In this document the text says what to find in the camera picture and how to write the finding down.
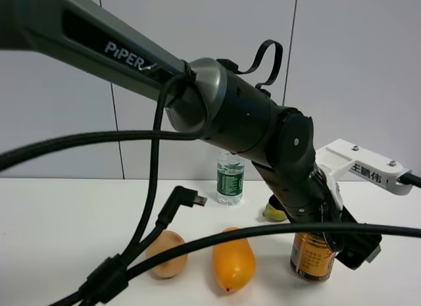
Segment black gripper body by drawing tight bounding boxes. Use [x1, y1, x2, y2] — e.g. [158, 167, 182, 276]
[321, 204, 382, 270]

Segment gold energy drink can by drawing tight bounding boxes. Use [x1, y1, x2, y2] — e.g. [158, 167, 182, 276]
[290, 232, 337, 284]

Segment dark grey Piper robot arm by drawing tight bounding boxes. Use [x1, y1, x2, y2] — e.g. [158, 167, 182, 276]
[1, 0, 354, 224]

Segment toy corn cob green husk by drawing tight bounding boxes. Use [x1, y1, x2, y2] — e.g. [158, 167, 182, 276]
[262, 203, 287, 222]

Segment yellow orange mango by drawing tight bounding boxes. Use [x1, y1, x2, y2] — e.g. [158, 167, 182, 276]
[212, 238, 256, 293]

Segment clear water bottle green label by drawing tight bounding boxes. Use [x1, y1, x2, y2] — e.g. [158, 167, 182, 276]
[216, 150, 245, 206]

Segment beige peach with red spots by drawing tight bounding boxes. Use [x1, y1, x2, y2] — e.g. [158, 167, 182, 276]
[145, 230, 187, 279]

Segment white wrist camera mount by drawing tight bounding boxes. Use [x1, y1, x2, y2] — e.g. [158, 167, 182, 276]
[316, 139, 412, 211]

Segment black angled USB plug cable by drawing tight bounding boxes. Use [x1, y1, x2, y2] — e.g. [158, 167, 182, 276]
[122, 185, 208, 257]

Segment black flat ribbon cable loop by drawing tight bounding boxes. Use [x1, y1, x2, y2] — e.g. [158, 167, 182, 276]
[216, 39, 284, 90]

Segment black braided cable bundle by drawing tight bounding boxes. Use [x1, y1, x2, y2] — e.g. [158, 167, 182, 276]
[0, 66, 421, 306]

